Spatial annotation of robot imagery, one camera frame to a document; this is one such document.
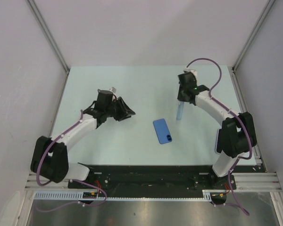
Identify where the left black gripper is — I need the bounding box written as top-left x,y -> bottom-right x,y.
106,97 -> 135,122

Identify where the light blue phone case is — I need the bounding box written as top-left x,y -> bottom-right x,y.
176,101 -> 184,121

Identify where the phone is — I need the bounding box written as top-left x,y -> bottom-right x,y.
215,129 -> 221,154
153,119 -> 172,145

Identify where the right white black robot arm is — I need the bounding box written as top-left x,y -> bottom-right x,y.
177,70 -> 257,189

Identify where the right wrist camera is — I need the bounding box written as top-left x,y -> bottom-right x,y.
183,68 -> 198,77

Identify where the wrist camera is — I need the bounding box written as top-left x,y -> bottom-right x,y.
109,87 -> 117,94
183,68 -> 198,77

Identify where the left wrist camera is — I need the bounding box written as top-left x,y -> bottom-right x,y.
109,87 -> 117,94

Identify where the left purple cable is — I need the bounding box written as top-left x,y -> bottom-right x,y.
35,109 -> 108,212

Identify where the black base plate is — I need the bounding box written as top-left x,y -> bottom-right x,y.
68,164 -> 266,198

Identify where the white slotted cable duct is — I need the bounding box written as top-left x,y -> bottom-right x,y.
34,191 -> 212,202

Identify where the right aluminium frame post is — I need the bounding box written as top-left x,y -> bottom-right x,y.
232,0 -> 277,73

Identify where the aluminium frame post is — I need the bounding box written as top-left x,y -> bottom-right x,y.
232,0 -> 277,73
26,0 -> 70,74

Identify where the left aluminium frame post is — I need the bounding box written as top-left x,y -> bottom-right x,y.
26,0 -> 70,74

